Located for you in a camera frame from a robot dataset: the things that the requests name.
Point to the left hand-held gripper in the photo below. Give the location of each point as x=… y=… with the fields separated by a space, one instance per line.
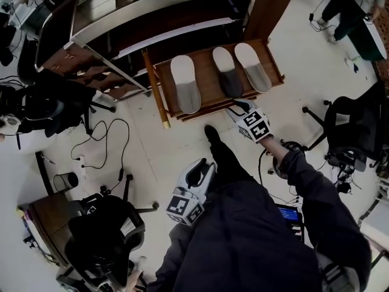
x=185 y=207

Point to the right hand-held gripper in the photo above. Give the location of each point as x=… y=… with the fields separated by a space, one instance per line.
x=255 y=126

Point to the dark grey white slipper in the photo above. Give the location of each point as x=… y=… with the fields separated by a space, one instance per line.
x=228 y=78

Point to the light grey white slipper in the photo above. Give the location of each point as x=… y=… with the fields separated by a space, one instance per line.
x=185 y=81
x=252 y=68

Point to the wooden shoe rack shelf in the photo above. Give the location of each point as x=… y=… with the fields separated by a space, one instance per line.
x=209 y=71

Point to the person's right forearm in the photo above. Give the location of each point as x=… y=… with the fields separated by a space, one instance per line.
x=282 y=163

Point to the person's left forearm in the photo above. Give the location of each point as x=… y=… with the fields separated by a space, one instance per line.
x=173 y=248

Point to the person's black shoe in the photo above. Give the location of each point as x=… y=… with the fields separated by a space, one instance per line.
x=212 y=134

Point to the person's dark trouser leg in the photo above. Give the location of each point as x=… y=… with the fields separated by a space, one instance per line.
x=231 y=166

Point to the black round wheeled base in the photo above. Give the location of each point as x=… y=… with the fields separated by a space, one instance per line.
x=293 y=146

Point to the person's dark jacket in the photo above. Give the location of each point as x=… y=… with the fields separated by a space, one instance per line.
x=243 y=248

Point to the blue screen device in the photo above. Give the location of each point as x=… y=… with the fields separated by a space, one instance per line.
x=288 y=214

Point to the black office chair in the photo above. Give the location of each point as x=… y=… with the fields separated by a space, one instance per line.
x=103 y=239
x=45 y=102
x=352 y=123

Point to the black mesh waste bin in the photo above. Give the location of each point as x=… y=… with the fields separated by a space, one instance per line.
x=65 y=181

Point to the dark green round table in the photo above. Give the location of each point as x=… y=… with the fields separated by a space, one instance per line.
x=364 y=41

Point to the brown wooden side desk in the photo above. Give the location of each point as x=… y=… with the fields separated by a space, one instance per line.
x=45 y=217

